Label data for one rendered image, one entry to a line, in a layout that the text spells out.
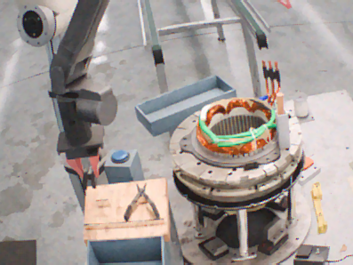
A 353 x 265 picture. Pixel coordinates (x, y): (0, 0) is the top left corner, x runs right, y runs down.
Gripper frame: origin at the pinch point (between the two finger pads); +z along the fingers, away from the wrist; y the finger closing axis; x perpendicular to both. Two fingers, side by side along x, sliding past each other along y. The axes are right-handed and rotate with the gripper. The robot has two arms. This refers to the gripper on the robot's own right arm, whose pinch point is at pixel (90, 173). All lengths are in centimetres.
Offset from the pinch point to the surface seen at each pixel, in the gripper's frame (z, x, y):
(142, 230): 11.8, -6.2, 8.5
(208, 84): 15, 53, 27
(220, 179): 8.9, 3.8, 25.6
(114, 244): 13.5, -8.6, 1.8
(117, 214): 12.0, 0.2, 3.1
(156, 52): 46, 142, 9
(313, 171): 39, 36, 55
